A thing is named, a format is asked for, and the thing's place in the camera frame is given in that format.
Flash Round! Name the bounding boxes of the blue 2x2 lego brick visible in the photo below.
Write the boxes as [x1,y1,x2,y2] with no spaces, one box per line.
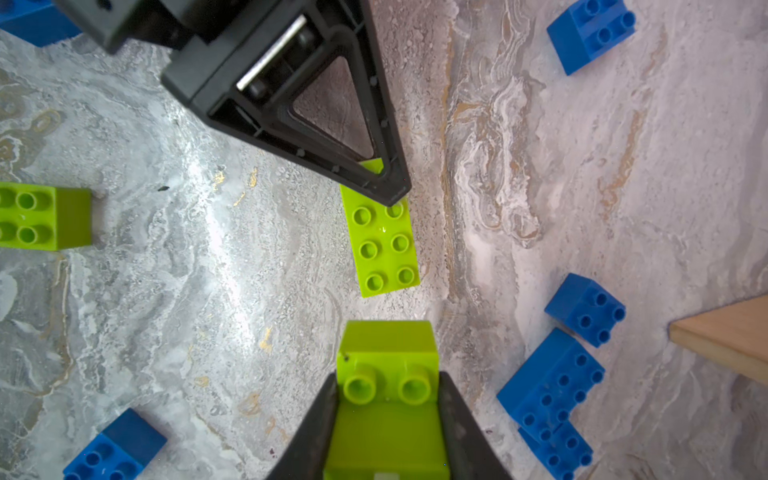
[547,0,637,76]

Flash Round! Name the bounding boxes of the wooden shelf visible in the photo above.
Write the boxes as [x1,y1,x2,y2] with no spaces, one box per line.
[668,295,767,385]

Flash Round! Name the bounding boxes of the blue 2x2 lego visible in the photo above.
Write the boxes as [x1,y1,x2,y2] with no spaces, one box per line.
[1,0,81,47]
[62,408,167,480]

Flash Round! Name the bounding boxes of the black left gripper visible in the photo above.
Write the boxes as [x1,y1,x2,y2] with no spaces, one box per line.
[54,1,412,206]

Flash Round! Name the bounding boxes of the blue 2x2 lego front left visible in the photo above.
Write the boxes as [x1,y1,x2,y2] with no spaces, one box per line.
[62,408,167,480]

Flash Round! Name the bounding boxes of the blue 2x2 lego front right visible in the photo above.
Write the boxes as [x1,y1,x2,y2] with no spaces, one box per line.
[1,0,81,47]

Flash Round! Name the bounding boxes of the green 2x4 lego brick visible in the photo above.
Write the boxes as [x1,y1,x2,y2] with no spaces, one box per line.
[340,186,420,298]

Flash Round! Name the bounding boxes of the blue lego brick assembly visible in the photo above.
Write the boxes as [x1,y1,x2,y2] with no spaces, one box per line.
[497,273,626,479]

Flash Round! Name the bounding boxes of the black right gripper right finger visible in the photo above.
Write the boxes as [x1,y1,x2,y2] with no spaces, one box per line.
[437,371,512,480]

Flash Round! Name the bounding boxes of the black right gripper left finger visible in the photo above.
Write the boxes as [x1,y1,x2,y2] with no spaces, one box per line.
[265,374,339,480]

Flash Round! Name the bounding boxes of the green 2x2 lego brick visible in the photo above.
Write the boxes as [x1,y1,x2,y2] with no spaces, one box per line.
[1,182,92,251]
[323,320,450,479]

